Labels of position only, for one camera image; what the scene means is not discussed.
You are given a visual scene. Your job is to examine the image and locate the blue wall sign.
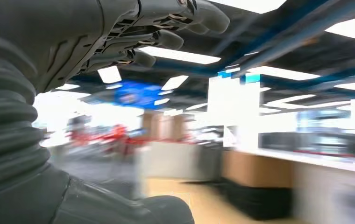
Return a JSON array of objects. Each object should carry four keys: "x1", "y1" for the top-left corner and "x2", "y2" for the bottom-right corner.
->
[{"x1": 114, "y1": 81, "x2": 170, "y2": 109}]

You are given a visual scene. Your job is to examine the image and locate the white square pillar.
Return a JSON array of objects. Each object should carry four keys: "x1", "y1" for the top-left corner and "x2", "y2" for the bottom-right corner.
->
[{"x1": 206, "y1": 76, "x2": 261, "y2": 149}]

